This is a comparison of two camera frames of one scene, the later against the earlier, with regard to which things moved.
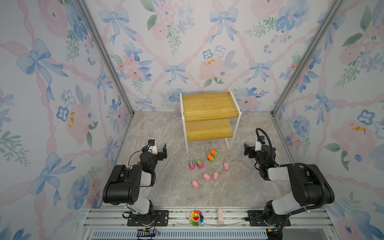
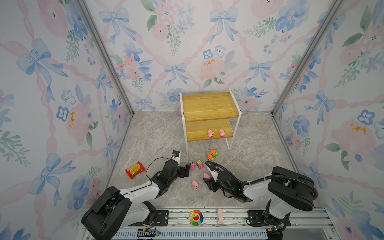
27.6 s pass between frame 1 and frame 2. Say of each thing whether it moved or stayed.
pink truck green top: stayed
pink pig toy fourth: stayed
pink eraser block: stayed
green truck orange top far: stayed
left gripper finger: moved
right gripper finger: moved
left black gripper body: moved
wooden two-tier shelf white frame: stayed
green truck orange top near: stayed
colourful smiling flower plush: stayed
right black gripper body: moved
